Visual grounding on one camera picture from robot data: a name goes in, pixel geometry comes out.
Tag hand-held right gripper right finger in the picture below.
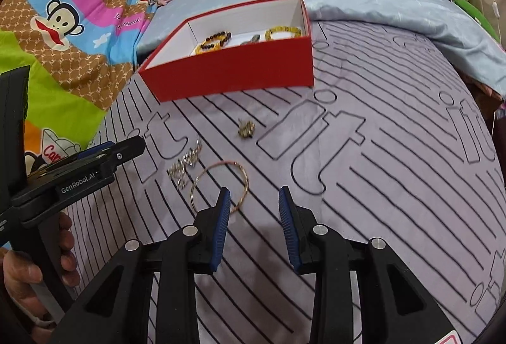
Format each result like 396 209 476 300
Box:
278 186 459 344

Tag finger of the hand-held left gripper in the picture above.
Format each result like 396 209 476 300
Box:
29 141 116 178
99 136 146 169

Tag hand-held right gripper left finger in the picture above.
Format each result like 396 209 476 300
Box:
51 187 232 344

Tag thin gold bangle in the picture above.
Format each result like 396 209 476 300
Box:
190 160 250 215

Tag red cardboard box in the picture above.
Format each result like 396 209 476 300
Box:
138 0 316 103

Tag dark bead bracelet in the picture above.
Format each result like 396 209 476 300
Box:
196 30 232 54

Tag large yellow bead bracelet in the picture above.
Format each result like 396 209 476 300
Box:
264 25 303 41

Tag person's left hand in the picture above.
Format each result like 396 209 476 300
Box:
0 211 82 333

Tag silver dangle earrings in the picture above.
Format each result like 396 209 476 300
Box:
167 140 204 188

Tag colourful monkey printed blanket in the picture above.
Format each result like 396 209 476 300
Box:
0 0 159 180

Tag striped lilac bed sheet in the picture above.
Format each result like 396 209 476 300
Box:
12 20 506 344

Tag small gold brooch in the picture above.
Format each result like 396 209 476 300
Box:
237 118 256 139

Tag green plastic object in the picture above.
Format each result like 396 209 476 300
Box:
453 0 501 43

